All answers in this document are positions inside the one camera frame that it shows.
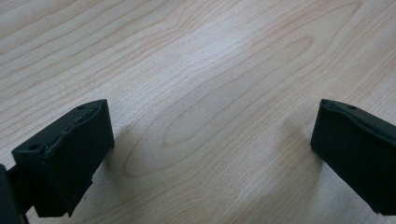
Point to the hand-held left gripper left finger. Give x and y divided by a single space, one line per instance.
68 155

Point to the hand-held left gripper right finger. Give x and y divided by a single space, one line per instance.
358 149

